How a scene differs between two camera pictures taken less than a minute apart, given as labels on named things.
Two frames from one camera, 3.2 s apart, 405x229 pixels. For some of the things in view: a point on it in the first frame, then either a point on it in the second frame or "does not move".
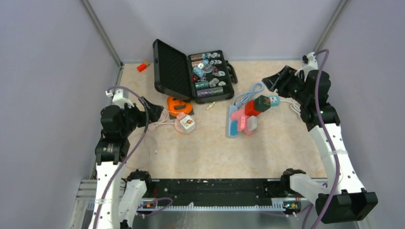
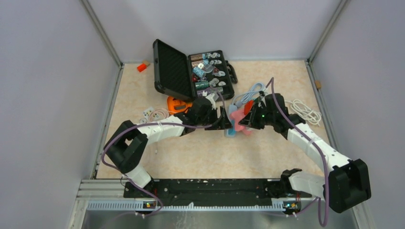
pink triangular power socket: x=236 y=116 does not move
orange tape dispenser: x=175 y=106 does not move
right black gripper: x=280 y=80 → x=250 y=120
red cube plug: x=249 y=109 does not move
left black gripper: x=152 y=114 → x=222 y=123
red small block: x=142 y=67 does not move
